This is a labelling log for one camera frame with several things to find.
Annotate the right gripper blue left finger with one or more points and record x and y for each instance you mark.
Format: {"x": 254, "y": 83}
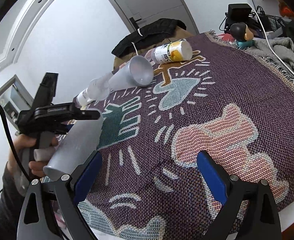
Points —
{"x": 37, "y": 219}

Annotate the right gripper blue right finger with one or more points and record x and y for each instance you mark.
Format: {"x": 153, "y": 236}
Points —
{"x": 261, "y": 219}

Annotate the frosted tall plastic cup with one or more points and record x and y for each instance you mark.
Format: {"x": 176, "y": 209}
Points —
{"x": 82, "y": 139}

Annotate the frosted plastic cup lying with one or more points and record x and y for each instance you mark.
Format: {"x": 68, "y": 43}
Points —
{"x": 138, "y": 72}

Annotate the person's left hand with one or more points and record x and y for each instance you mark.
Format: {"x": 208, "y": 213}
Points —
{"x": 23, "y": 144}

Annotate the clear plastic water bottle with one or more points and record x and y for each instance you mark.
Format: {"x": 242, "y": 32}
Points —
{"x": 97, "y": 90}

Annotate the purple patterned woven blanket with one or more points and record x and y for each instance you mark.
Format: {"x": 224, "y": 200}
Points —
{"x": 236, "y": 106}

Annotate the black jacket on chair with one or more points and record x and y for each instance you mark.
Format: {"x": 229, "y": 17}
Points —
{"x": 148, "y": 35}

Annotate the grey door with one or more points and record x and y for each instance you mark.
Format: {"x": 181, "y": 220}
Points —
{"x": 138, "y": 13}

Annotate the yellow label drink bottle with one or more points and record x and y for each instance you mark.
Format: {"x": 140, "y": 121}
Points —
{"x": 177, "y": 51}

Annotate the grey fleece cloth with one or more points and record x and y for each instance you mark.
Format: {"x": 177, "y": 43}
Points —
{"x": 282, "y": 46}

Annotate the cartoon boy figurine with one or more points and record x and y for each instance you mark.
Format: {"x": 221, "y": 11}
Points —
{"x": 242, "y": 35}

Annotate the black desk wire basket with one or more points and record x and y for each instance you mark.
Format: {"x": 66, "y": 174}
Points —
{"x": 242, "y": 12}

